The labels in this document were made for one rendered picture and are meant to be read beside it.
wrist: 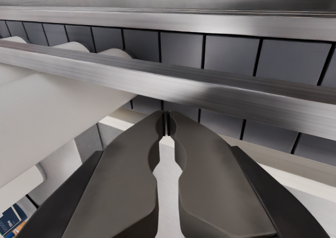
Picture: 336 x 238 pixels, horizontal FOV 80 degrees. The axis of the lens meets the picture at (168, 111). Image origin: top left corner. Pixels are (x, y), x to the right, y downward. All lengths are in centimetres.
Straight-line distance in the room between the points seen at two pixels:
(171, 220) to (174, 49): 34
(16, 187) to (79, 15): 40
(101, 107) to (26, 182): 41
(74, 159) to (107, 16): 26
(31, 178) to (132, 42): 42
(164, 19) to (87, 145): 27
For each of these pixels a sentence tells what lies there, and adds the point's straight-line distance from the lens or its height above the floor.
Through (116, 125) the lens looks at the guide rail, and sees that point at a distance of 20.
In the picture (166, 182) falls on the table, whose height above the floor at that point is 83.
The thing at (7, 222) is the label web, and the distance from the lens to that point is 92.
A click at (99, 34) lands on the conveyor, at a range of 22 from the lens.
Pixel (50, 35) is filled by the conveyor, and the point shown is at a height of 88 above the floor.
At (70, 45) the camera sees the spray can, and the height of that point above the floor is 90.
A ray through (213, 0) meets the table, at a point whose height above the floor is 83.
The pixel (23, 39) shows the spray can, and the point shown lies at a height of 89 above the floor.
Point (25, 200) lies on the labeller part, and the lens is 84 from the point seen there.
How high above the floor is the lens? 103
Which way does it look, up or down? 48 degrees down
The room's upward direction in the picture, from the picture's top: 134 degrees counter-clockwise
